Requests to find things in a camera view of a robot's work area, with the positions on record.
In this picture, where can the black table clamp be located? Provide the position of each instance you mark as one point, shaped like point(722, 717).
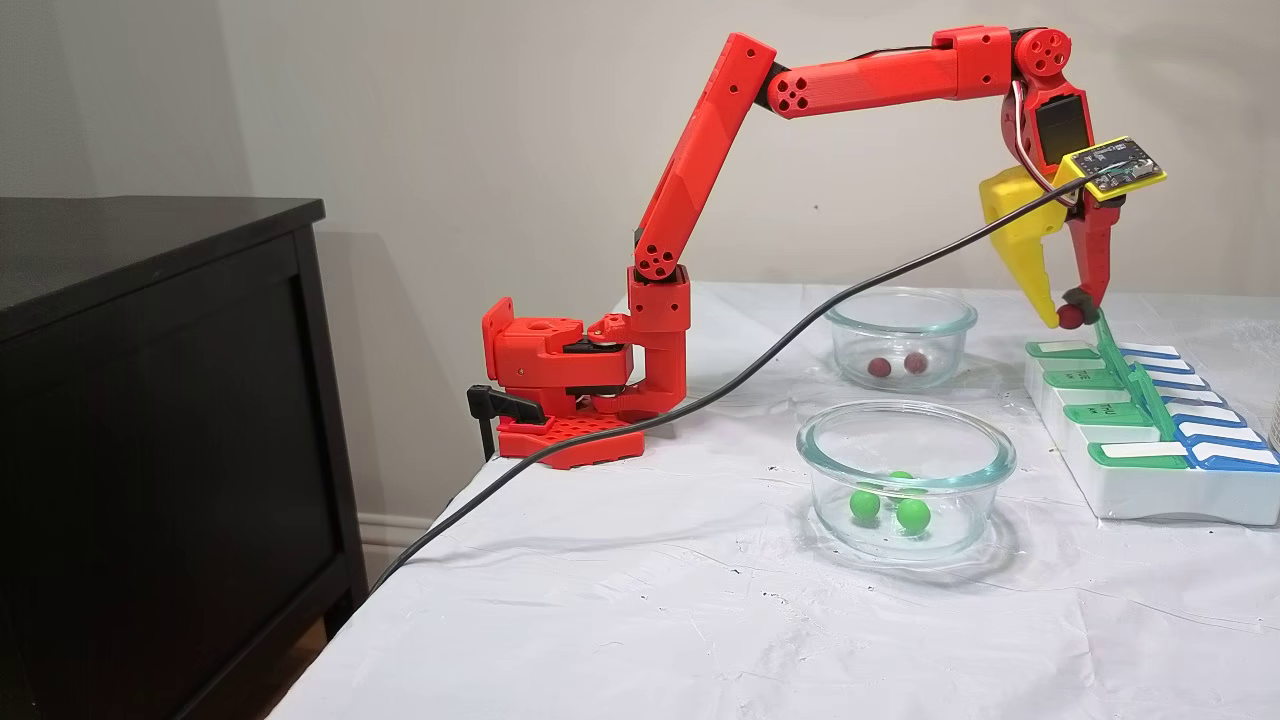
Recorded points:
point(500, 405)

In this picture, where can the white baseboard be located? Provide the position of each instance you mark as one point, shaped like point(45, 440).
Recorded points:
point(395, 530)

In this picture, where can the red ball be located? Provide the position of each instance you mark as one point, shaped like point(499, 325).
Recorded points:
point(879, 367)
point(1070, 318)
point(916, 362)

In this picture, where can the white weekly pill organizer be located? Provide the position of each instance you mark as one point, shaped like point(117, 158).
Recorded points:
point(1140, 490)

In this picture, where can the black wooden cabinet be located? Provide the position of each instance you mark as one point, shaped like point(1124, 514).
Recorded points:
point(150, 400)

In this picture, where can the clear glass bowl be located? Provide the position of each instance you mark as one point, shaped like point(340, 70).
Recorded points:
point(900, 312)
point(905, 440)

